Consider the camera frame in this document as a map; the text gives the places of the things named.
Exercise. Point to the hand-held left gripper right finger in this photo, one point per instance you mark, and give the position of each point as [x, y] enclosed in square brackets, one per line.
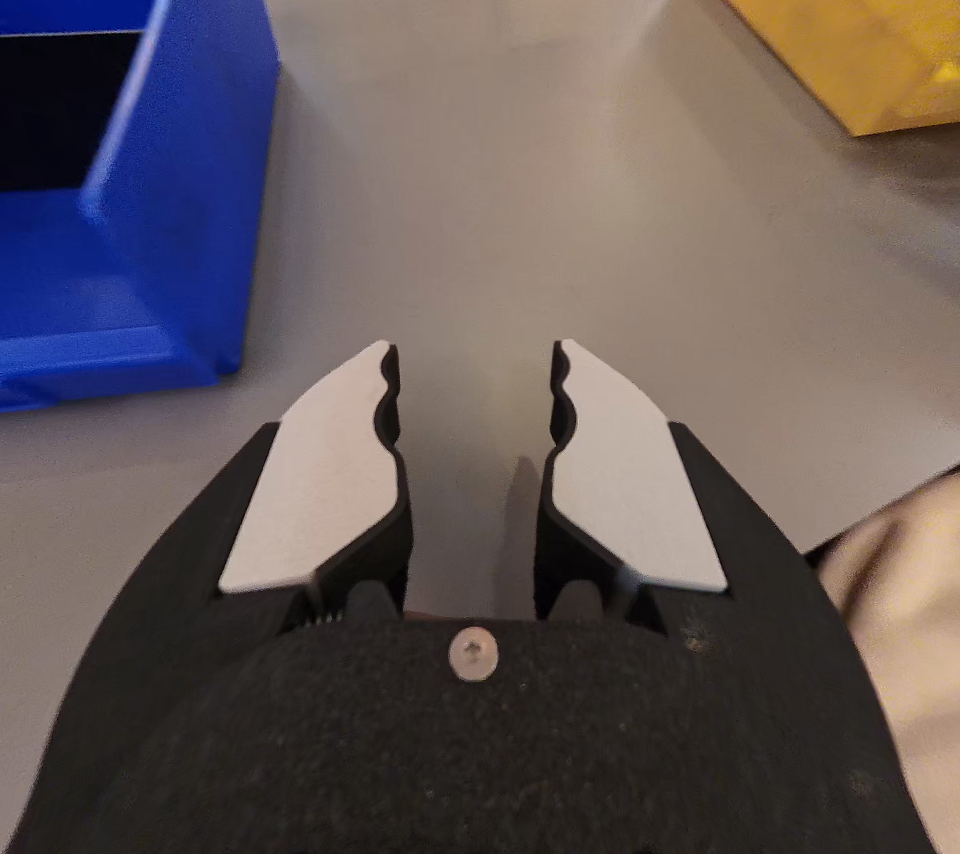
[630, 487]

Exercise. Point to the blue plastic bin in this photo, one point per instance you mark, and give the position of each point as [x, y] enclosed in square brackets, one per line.
[195, 209]

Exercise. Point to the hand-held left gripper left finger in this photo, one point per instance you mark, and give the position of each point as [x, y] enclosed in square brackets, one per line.
[315, 487]

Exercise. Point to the person's beige sweatshirt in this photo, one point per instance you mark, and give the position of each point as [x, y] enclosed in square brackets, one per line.
[907, 629]

